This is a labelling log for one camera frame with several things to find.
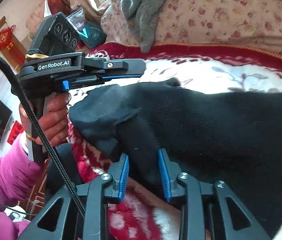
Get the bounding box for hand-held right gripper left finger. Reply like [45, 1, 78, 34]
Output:
[18, 152, 130, 240]

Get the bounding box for black braided cable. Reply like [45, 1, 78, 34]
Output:
[0, 51, 85, 218]

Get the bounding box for grey fleece garment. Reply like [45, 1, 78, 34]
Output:
[120, 0, 174, 53]

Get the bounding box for red knot wall ornament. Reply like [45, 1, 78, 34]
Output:
[0, 25, 16, 52]

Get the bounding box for red paper wall decoration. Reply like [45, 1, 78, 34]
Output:
[7, 121, 23, 145]

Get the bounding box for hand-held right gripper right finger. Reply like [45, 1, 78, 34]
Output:
[157, 149, 274, 240]

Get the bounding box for black pants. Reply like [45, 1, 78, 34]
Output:
[70, 77, 282, 233]

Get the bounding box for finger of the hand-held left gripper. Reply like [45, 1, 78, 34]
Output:
[69, 75, 121, 89]
[84, 58, 146, 79]

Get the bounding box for person's left hand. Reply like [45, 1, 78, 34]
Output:
[18, 94, 70, 147]

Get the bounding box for red and white fleece blanket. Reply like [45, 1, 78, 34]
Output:
[67, 42, 282, 240]

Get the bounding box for clear plastic bag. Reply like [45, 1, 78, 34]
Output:
[67, 7, 85, 30]

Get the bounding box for teal packet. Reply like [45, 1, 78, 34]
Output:
[78, 21, 107, 48]

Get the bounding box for floral beige pillow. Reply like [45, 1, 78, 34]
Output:
[101, 0, 282, 63]

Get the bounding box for person's left forearm pink sleeve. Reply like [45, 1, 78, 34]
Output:
[0, 132, 48, 240]

